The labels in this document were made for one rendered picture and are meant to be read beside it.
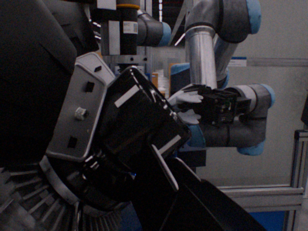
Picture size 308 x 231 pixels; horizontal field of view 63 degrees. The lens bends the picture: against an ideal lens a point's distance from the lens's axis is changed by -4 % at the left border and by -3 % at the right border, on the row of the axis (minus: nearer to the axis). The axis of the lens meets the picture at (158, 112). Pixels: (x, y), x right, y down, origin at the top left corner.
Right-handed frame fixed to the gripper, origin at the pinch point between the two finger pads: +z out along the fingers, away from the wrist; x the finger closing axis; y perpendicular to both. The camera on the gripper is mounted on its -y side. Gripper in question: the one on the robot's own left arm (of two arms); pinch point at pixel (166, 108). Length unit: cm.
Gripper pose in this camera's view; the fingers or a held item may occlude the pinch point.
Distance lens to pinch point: 53.0
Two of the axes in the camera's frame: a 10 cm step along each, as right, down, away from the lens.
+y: 6.3, 2.5, -7.4
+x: -0.7, 9.6, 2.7
